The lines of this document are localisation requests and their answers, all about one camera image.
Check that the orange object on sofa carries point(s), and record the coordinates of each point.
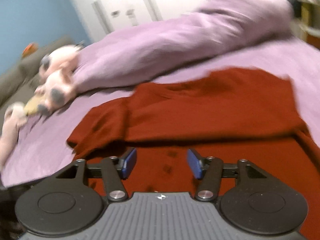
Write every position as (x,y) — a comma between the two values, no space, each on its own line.
(29,49)

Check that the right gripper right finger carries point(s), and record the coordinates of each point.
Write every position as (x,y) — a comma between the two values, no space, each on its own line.
(247,196)

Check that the dark red knit cardigan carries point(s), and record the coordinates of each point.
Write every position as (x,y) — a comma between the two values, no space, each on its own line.
(231,114)

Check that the purple bed sheet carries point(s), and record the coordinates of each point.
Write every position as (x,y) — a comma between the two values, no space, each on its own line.
(42,149)

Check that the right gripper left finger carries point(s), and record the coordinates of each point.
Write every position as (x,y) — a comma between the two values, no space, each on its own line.
(75,197)

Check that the cream plush toy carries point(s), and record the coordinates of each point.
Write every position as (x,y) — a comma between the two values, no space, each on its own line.
(15,117)

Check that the purple rumpled duvet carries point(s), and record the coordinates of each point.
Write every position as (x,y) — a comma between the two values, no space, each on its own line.
(137,54)

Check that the pink plush toy grey spots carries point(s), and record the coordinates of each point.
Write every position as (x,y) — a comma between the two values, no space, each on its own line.
(56,78)

